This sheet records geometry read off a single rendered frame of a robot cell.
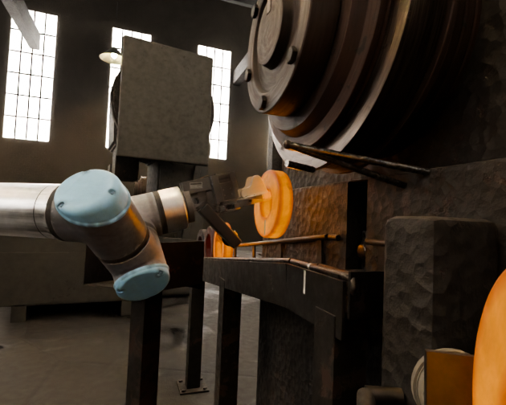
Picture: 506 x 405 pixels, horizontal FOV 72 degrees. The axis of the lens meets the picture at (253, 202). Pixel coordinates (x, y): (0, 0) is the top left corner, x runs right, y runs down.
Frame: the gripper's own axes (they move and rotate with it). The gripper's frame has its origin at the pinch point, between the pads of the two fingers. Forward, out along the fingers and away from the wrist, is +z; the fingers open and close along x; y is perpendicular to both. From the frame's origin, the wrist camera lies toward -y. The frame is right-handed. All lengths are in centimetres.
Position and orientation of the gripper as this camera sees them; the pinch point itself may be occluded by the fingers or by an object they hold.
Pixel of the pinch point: (271, 195)
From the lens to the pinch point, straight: 80.8
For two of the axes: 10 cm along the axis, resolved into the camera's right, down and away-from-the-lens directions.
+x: -3.3, 0.2, 9.4
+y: -2.2, -9.7, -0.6
